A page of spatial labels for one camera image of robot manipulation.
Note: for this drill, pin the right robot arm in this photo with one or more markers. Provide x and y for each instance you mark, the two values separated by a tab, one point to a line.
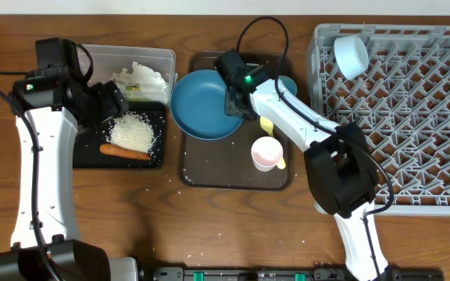
341	172

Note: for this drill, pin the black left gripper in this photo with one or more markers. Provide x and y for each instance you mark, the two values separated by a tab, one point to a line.
113	103

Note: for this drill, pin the green snack wrapper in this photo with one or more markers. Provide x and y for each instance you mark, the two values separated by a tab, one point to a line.
132	88

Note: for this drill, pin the dark brown serving tray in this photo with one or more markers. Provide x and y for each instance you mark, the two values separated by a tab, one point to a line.
227	163

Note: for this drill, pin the white napkin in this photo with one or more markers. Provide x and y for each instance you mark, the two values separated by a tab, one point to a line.
141	76

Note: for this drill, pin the light blue cup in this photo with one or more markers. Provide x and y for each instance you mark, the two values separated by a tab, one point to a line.
289	84

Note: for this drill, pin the dark blue bowl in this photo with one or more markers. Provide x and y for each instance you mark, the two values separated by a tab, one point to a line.
198	106

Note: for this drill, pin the orange carrot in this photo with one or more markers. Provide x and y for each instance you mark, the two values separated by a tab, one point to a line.
115	150

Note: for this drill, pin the pile of white rice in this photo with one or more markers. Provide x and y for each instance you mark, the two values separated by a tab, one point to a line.
132	131

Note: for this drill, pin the pink cup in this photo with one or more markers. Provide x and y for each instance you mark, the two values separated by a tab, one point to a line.
266	153

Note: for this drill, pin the grey dishwasher rack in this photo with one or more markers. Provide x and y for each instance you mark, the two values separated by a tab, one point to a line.
401	102

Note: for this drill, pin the yellow plastic spoon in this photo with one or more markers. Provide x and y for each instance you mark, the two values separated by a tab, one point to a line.
268	126

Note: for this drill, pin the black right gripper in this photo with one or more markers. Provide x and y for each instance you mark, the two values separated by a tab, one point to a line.
230	108

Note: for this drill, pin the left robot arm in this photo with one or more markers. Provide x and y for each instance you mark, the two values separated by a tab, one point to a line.
51	104

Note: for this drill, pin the white small bowl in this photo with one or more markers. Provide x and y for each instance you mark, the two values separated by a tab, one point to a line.
351	56

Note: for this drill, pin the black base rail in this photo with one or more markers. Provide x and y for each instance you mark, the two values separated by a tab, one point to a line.
323	274

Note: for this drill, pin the clear plastic waste bin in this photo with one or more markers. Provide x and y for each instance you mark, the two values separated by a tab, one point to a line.
108	59

